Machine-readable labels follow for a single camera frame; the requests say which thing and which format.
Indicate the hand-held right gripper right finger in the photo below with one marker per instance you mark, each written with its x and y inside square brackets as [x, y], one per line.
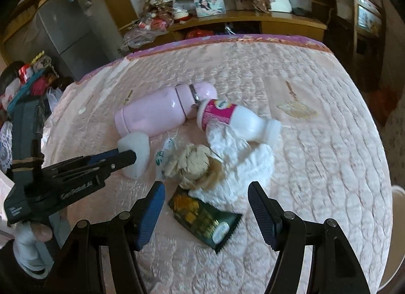
[264, 215]

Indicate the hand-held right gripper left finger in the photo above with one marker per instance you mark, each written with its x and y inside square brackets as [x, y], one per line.
[152, 215]

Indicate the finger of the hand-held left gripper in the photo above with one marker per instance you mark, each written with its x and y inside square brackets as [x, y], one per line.
[101, 158]
[121, 160]

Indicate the white foam block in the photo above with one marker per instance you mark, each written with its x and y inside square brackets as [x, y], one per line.
[139, 145]

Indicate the white plastic bucket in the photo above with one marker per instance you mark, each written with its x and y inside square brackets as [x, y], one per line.
[399, 234]

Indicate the person's left hand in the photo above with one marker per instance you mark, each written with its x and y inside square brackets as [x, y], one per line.
[43, 232]

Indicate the white bag with green print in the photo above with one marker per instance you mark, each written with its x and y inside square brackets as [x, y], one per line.
[163, 158]

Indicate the dark green snack wrapper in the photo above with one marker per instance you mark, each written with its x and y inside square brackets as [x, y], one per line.
[205, 218]

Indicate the white crumpled tissue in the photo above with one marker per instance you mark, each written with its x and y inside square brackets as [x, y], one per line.
[250, 161]

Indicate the pink thermos bottle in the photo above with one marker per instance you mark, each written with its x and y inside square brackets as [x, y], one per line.
[152, 110]

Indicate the beige crumpled paper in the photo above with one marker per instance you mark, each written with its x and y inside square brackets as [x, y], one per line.
[193, 161]

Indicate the pink quilted bed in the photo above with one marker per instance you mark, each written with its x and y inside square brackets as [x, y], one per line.
[316, 170]

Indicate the white bottle with pink label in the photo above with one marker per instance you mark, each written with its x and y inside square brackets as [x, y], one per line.
[246, 123]

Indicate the colourful clutter pile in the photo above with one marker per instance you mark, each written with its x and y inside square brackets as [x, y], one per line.
[34, 75]

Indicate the clear plastic bag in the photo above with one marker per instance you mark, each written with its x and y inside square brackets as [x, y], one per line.
[139, 37]

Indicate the grey refrigerator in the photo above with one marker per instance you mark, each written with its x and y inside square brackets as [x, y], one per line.
[69, 37]

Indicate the white red figurine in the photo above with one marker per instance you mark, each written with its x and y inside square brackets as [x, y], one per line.
[181, 14]

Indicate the red floor bag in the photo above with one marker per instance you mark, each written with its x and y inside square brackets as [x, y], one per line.
[384, 107]

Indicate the small framed photo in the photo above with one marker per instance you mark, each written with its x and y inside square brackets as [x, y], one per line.
[208, 6]

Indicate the dark wooden rack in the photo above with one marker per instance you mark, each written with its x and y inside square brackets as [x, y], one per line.
[348, 44]

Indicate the wooden cabinet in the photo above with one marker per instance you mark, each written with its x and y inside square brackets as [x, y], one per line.
[284, 20]

